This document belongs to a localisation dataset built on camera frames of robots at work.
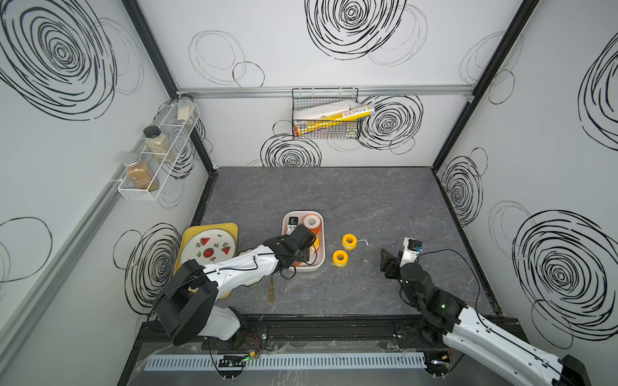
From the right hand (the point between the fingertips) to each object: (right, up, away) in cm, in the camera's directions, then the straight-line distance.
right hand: (390, 254), depth 81 cm
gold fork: (-41, -15, +2) cm, 43 cm away
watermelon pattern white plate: (-67, 0, +12) cm, 68 cm away
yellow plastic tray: (-77, +5, +16) cm, 79 cm away
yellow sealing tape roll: (-25, +2, +8) cm, 26 cm away
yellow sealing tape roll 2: (-12, +1, +13) cm, 18 cm away
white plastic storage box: (-25, -3, +4) cm, 25 cm away
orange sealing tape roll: (-26, +9, +15) cm, 32 cm away
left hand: (-32, 0, +6) cm, 32 cm away
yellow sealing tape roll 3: (-16, -4, +8) cm, 18 cm away
